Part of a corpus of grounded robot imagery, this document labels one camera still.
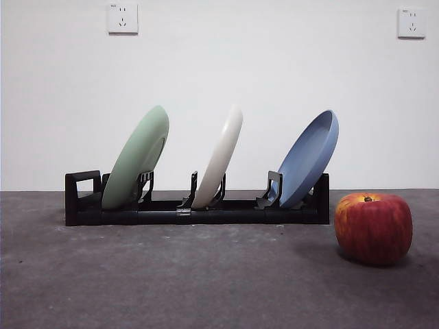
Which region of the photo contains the white wall socket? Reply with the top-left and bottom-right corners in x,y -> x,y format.
108,3 -> 139,35
397,7 -> 427,40

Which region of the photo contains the green plate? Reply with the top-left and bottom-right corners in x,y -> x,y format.
101,105 -> 170,210

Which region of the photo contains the cream white plate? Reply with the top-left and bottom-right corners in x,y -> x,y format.
191,104 -> 244,209

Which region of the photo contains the blue plate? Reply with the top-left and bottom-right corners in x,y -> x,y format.
276,109 -> 340,208

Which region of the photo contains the red yellow apple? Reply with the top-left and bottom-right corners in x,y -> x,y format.
334,192 -> 414,267

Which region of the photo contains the black plate rack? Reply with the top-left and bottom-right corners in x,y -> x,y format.
64,170 -> 331,227

